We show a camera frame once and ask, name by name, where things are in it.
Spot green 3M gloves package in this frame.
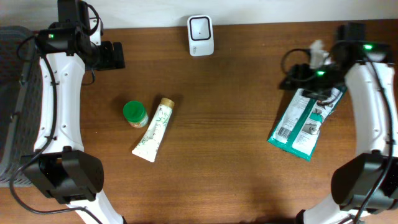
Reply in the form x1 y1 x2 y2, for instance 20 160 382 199
268 88 346 161

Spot green lid jar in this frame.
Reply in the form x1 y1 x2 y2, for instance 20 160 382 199
123 101 149 128

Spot white bamboo print tube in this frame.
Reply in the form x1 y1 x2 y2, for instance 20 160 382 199
132 98 175 162

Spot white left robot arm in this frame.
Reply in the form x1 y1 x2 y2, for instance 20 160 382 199
18 0 125 223

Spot white barcode scanner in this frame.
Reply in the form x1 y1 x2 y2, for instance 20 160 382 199
187 15 215 57

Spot dark grey plastic basket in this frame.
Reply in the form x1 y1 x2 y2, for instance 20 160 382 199
1 26 42 188

